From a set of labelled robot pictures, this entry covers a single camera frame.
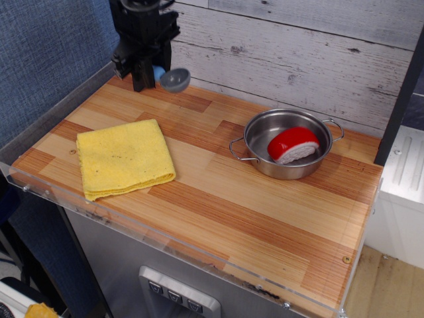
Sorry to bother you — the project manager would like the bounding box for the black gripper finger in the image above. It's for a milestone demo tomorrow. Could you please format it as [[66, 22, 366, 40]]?
[[151, 40, 172, 72], [131, 59, 156, 92]]

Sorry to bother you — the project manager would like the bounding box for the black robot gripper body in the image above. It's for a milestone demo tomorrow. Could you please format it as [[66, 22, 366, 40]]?
[[109, 1, 180, 72]]

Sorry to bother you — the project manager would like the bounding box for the blue and grey scoop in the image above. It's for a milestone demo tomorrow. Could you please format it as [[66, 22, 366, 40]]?
[[153, 66, 191, 93]]

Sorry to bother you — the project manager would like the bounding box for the small steel pot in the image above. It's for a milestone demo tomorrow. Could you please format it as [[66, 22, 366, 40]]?
[[229, 109, 345, 180]]

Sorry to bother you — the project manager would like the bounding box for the yellow folded cloth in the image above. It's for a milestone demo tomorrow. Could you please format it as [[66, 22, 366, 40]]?
[[76, 119, 176, 201]]

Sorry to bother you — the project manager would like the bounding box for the red and white toy food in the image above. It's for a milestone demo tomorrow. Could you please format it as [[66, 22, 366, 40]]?
[[267, 127, 320, 165]]

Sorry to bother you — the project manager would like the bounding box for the silver control panel with buttons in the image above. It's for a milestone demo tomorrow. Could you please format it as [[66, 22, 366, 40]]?
[[138, 265, 221, 318]]

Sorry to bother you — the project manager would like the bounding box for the yellow object bottom left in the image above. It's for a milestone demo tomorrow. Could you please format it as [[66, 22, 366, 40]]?
[[24, 303, 59, 318]]

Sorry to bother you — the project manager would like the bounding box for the clear acrylic table guard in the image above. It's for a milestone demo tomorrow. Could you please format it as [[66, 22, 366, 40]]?
[[2, 152, 382, 317]]

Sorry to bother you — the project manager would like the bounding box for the white appliance at right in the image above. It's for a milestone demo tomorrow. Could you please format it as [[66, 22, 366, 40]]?
[[364, 126, 423, 268]]

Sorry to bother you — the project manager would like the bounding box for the black vertical post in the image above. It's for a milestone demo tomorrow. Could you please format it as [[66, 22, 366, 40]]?
[[374, 0, 424, 166]]

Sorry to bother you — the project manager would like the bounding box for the grey corrugated hose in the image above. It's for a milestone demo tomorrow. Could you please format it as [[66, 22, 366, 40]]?
[[0, 300, 21, 318]]

